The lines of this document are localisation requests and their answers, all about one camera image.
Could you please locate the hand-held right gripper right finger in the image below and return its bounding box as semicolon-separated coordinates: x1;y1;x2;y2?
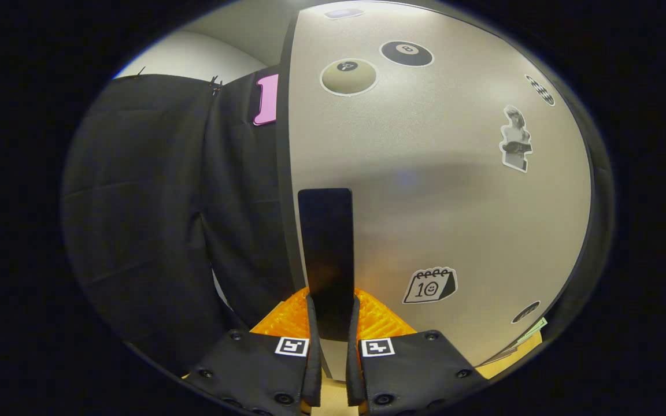
346;289;475;416

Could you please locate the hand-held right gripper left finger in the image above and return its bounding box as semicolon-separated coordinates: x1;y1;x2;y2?
186;287;323;416

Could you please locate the black door handle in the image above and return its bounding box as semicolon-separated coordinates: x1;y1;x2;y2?
298;188;356;342

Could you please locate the grey cabinet door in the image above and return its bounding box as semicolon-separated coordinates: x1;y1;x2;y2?
275;1;594;382

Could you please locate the brown book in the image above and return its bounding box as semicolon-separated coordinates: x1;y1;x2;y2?
479;341;533;366

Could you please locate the black backdrop cloth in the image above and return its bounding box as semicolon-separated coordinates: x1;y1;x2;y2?
61;72;299;376

